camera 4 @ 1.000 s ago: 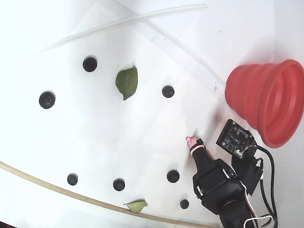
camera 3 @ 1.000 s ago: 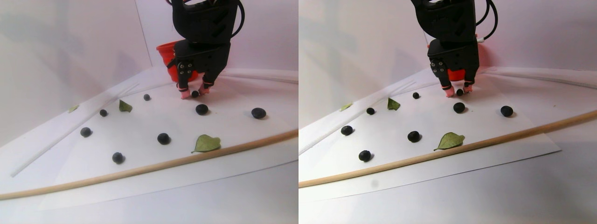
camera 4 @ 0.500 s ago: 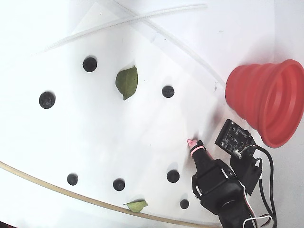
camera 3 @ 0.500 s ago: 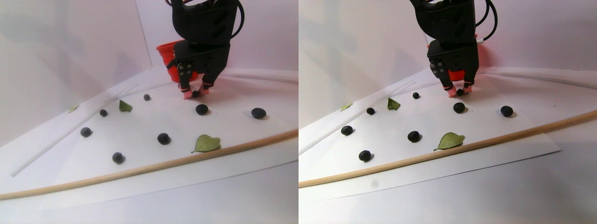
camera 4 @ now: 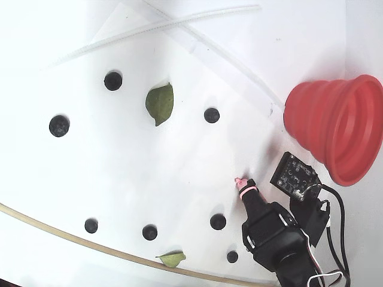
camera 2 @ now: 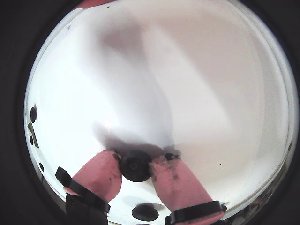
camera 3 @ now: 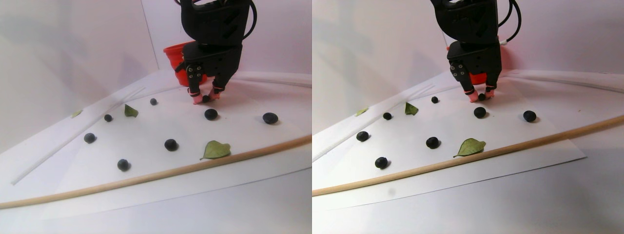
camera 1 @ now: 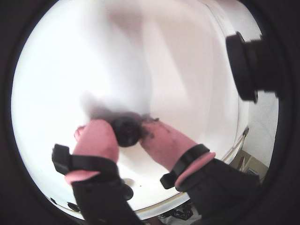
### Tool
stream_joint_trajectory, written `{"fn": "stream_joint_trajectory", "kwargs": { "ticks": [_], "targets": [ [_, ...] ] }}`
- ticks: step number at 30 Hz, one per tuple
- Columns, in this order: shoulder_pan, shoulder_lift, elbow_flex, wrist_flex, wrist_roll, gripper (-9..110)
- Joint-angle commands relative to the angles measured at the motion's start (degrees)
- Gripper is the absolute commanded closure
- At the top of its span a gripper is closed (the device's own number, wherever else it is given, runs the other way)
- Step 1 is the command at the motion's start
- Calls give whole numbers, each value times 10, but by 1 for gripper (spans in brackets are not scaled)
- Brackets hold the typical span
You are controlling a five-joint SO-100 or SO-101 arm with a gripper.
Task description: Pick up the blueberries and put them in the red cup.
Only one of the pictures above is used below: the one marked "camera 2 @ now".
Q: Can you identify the pink-tipped black gripper finger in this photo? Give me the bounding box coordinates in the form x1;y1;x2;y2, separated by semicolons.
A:
55;150;124;225
150;154;227;225

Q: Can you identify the red collapsible silicone cup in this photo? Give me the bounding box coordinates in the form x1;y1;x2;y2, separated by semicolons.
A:
72;0;118;9

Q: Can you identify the dark green leaf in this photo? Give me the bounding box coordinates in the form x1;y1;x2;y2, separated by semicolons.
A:
27;123;39;149

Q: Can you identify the white paper sheet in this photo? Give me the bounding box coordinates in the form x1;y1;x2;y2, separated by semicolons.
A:
24;0;295;223

